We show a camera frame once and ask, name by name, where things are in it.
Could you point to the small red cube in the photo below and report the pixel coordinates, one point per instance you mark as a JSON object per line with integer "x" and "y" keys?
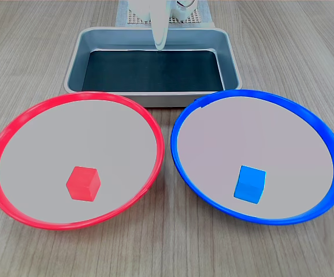
{"x": 83, "y": 184}

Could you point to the small blue cube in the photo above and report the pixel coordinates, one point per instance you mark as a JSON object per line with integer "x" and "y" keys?
{"x": 249, "y": 184}

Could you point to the black tray mat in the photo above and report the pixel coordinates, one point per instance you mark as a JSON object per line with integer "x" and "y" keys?
{"x": 149, "y": 72}

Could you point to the steel tray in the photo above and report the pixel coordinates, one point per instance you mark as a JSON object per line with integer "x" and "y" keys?
{"x": 109, "y": 39}

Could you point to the red-rimmed white plate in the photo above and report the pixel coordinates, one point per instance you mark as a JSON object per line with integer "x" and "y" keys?
{"x": 74, "y": 138}

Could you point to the blue-rimmed white plate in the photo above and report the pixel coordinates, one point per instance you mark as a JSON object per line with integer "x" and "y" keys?
{"x": 253, "y": 135}

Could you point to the pale perforated base plate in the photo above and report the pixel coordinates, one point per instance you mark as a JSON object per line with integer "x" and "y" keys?
{"x": 204, "y": 17}

